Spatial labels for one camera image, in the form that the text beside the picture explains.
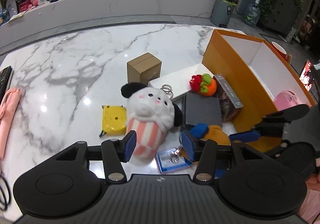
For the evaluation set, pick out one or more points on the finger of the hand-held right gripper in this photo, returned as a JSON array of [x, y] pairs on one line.
[[287, 114], [243, 136]]

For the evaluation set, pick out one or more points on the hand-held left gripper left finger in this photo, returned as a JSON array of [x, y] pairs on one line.
[[131, 144]]

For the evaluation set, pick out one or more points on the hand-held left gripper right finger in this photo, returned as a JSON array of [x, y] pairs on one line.
[[187, 144]]

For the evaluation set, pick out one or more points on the panda popcorn plush toy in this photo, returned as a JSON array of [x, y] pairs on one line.
[[150, 111]]

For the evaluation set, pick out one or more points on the orange storage box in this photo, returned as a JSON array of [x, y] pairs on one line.
[[237, 89]]

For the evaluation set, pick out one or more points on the long white box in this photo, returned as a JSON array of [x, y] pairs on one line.
[[172, 84]]

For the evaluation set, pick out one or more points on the small brown cardboard box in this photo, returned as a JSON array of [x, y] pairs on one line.
[[143, 69]]

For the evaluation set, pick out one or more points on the pink zip pouch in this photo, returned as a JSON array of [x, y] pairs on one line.
[[285, 100]]

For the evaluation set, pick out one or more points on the orange and blue plush toy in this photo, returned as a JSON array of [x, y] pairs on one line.
[[218, 135]]

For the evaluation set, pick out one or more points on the blue and pink card holder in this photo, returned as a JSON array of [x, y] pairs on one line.
[[167, 165]]

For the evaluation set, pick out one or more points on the yellow tape measure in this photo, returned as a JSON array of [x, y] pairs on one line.
[[113, 119]]

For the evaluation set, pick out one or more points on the dark printed box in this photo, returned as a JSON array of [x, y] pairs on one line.
[[230, 104]]

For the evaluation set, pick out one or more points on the dark grey flat box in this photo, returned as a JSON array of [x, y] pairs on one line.
[[202, 111]]

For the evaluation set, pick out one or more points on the smartphone with lit screen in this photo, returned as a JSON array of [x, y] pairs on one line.
[[306, 76]]

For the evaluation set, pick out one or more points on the person in pink clothes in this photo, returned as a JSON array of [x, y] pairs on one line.
[[311, 204]]

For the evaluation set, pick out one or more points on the crocheted orange and red toy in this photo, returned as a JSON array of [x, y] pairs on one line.
[[210, 86]]

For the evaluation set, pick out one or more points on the red mug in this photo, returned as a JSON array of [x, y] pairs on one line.
[[280, 51]]

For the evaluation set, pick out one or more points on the grey cabinet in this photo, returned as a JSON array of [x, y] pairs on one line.
[[285, 14]]

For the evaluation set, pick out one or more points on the clear water bottle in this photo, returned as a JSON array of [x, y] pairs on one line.
[[252, 14]]

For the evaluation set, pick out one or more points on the grey green trash bin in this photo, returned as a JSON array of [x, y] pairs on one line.
[[222, 11]]

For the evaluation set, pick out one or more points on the pink cloth item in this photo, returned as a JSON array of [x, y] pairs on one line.
[[8, 119]]

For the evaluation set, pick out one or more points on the black keyboard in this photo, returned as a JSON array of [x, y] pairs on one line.
[[5, 81]]

